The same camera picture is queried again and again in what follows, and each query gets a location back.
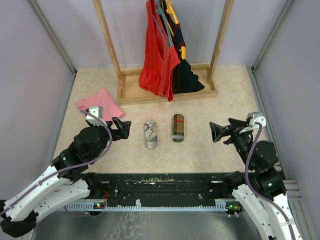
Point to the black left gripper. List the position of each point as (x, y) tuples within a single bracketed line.
[(124, 126)]

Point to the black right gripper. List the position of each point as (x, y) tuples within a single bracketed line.
[(218, 131)]

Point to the map print glasses case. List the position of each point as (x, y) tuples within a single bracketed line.
[(151, 134)]

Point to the brown plaid glasses case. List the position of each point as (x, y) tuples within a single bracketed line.
[(178, 128)]

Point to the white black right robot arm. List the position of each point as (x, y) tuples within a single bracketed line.
[(260, 190)]

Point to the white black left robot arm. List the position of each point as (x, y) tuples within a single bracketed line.
[(63, 182)]

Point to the pink folded t-shirt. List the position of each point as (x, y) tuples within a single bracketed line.
[(102, 99)]

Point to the wooden clothes rack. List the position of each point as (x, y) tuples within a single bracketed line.
[(129, 91)]

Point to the dark navy garment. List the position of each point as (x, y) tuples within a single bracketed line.
[(184, 80)]

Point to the red tank top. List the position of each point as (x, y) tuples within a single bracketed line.
[(160, 61)]

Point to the grey clothes hanger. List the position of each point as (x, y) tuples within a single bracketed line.
[(166, 34)]

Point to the yellow clothes hanger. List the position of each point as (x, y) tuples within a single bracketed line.
[(174, 28)]

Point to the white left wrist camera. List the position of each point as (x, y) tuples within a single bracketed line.
[(95, 115)]

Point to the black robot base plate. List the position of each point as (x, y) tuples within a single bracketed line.
[(177, 190)]

